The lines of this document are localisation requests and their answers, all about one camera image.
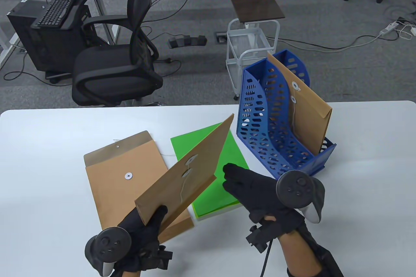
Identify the person's left hand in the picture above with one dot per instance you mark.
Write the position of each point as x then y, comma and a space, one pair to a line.
146, 241

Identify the person's right hand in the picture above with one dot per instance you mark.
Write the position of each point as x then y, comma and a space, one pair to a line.
256, 192

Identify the green cardstock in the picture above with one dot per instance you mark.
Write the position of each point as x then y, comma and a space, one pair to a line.
227, 157

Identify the brown document pouch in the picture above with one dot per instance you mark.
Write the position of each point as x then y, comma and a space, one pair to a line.
195, 166
110, 173
312, 118

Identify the black forearm box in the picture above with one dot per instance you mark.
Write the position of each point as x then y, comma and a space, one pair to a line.
330, 262

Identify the person's right forearm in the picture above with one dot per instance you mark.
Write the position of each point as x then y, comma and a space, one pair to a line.
292, 251

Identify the blue perforated file holder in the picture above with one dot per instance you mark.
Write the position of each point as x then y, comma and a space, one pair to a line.
325, 158

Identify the white rolling cart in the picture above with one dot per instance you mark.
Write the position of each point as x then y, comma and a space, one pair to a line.
240, 36

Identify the metal floor socket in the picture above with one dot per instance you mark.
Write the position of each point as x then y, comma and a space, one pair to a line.
220, 38

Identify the black mesh office chair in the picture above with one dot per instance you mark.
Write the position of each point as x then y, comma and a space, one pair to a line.
107, 72

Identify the dark brown wooden board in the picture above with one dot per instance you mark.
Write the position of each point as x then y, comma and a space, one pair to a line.
255, 2

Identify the white power strip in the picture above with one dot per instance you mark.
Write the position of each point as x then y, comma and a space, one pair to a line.
388, 28

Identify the black computer tower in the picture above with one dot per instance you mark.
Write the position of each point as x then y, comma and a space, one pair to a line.
48, 49

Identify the white plug adapter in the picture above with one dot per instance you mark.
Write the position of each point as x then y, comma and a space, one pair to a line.
413, 31

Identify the grey metal desk leg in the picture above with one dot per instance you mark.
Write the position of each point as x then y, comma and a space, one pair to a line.
99, 4

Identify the black keyboard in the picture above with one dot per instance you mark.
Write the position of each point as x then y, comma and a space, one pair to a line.
53, 10

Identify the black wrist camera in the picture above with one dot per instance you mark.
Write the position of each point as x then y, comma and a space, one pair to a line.
260, 238
161, 257

